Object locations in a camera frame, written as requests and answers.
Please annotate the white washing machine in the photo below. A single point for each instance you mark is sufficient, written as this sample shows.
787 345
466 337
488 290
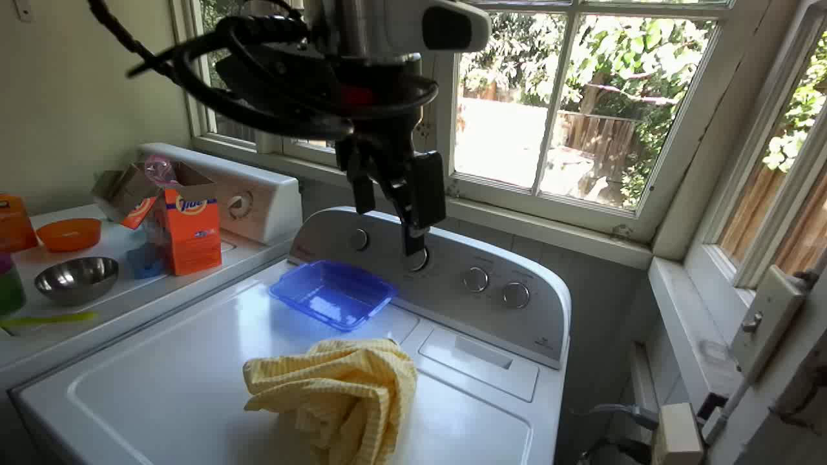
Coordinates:
484 328

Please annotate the yellow waffle cloth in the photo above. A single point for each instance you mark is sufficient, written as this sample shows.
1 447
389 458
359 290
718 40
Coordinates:
346 399

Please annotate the beige wall plug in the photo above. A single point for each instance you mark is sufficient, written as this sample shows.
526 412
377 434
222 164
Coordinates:
678 439

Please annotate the green plastic utensil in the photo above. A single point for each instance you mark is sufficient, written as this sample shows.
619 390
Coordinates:
26 320

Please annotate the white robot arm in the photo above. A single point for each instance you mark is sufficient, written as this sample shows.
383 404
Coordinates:
372 50

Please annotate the green purple cup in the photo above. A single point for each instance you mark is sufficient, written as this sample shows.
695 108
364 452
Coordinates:
10 290

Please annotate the blue scoop cup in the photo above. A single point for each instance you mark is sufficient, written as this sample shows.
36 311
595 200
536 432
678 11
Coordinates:
144 261

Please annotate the blue plastic tray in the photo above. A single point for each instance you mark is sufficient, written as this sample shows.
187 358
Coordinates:
334 293

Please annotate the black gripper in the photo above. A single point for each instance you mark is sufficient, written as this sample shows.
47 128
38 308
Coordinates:
381 151

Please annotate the steel bowl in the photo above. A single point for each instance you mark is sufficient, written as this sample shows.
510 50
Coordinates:
77 279

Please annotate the white dryer machine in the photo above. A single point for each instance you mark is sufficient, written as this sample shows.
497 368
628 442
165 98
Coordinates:
259 212

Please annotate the orange plastic bowl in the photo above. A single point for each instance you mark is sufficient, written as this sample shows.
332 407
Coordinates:
68 235

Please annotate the open brown cardboard box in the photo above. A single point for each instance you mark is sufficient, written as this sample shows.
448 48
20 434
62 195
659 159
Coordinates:
147 183

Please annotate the orange detergent box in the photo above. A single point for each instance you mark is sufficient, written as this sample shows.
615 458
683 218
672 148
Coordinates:
192 226

